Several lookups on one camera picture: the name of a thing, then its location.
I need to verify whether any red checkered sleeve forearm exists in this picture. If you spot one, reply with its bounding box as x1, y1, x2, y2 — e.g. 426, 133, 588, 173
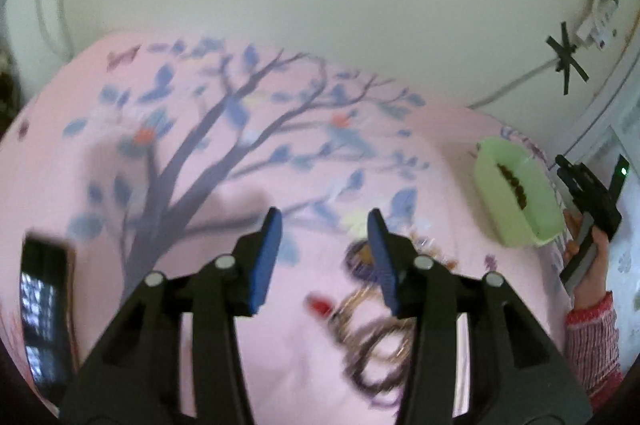
565, 292, 624, 412

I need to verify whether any black smartphone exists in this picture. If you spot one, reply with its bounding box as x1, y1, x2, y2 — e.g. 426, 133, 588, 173
20, 231, 77, 405

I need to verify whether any grey wall cable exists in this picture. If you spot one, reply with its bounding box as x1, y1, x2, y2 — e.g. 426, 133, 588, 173
466, 54, 564, 110

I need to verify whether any red bead charm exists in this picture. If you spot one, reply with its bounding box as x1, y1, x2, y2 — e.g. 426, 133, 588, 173
305, 294, 335, 320

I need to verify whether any purple bead bracelet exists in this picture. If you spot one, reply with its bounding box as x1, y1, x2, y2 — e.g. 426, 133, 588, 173
342, 237, 402, 285

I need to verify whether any pink tree-print bed sheet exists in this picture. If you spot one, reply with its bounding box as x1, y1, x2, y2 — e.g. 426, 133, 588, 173
1, 34, 568, 424

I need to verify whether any dark brown mixed bead bracelet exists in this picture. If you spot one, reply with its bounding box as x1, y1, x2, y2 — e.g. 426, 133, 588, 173
328, 284, 419, 406

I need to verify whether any light green plastic tray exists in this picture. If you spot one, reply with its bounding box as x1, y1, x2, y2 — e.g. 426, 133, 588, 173
473, 137, 564, 247

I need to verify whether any operator right hand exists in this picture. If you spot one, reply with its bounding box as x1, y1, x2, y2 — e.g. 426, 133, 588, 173
563, 210, 610, 311

